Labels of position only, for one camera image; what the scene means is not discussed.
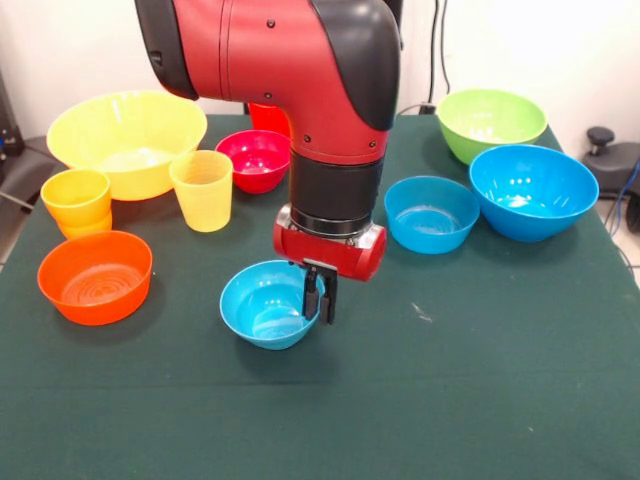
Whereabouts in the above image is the black equipment box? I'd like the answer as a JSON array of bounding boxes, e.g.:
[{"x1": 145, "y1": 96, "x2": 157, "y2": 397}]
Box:
[{"x1": 0, "y1": 69, "x2": 26, "y2": 161}]

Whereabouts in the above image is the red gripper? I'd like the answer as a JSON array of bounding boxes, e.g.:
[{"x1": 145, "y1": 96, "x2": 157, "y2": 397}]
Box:
[{"x1": 272, "y1": 218, "x2": 389, "y2": 326}]

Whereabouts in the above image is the small light blue bowl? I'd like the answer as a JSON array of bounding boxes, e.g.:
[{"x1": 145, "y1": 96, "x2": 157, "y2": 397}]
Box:
[{"x1": 219, "y1": 259, "x2": 331, "y2": 351}]

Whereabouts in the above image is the orange bowl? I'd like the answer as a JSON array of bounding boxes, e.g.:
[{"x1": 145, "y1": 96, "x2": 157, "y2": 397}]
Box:
[{"x1": 36, "y1": 230, "x2": 154, "y2": 327}]

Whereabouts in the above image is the magenta bowl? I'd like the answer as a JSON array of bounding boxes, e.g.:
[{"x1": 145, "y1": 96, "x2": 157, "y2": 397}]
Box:
[{"x1": 214, "y1": 129, "x2": 293, "y2": 195}]

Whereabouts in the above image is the blue cable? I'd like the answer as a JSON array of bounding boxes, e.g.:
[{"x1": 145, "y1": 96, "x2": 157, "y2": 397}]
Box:
[{"x1": 610, "y1": 159, "x2": 640, "y2": 236}]

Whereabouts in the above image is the orange cup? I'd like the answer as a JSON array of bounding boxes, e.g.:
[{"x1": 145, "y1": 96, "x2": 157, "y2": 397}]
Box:
[{"x1": 55, "y1": 212, "x2": 114, "y2": 241}]

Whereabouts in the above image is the large blue bowl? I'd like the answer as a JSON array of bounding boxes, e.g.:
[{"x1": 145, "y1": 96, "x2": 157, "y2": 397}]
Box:
[{"x1": 468, "y1": 144, "x2": 600, "y2": 244}]

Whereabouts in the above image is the green bowl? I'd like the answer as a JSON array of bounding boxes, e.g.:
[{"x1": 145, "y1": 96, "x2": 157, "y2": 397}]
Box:
[{"x1": 436, "y1": 88, "x2": 549, "y2": 166}]

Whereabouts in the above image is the flat-bottomed blue bowl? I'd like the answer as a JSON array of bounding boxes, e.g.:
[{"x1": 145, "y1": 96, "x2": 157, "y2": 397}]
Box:
[{"x1": 383, "y1": 175, "x2": 481, "y2": 256}]

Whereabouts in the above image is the red cup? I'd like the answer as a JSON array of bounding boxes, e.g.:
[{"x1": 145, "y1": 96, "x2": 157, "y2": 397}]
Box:
[{"x1": 248, "y1": 102, "x2": 292, "y2": 139}]

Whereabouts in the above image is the dark green tablecloth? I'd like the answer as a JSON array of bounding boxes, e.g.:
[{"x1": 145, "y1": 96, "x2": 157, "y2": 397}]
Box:
[{"x1": 0, "y1": 113, "x2": 640, "y2": 480}]

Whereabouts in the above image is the large yellow bowl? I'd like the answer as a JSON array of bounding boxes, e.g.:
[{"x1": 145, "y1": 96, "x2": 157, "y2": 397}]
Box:
[{"x1": 46, "y1": 90, "x2": 209, "y2": 202}]

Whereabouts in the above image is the black pedestal foot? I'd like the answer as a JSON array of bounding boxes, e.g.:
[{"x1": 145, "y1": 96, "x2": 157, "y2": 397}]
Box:
[
  {"x1": 582, "y1": 125, "x2": 640, "y2": 199},
  {"x1": 0, "y1": 134, "x2": 59, "y2": 211}
]

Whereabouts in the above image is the pale yellow cup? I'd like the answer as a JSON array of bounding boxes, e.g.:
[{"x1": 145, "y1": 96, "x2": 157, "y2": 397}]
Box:
[{"x1": 168, "y1": 149, "x2": 235, "y2": 234}]

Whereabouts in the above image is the black wall cable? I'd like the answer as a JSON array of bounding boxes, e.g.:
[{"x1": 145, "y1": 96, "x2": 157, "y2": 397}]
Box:
[
  {"x1": 439, "y1": 0, "x2": 453, "y2": 96},
  {"x1": 427, "y1": 0, "x2": 441, "y2": 106}
]

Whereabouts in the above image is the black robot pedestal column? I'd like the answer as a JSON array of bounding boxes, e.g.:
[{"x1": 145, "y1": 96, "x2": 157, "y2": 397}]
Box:
[{"x1": 237, "y1": 0, "x2": 405, "y2": 117}]

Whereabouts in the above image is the amber yellow cup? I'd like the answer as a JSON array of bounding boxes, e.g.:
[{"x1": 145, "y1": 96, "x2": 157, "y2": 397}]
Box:
[{"x1": 39, "y1": 168, "x2": 112, "y2": 227}]

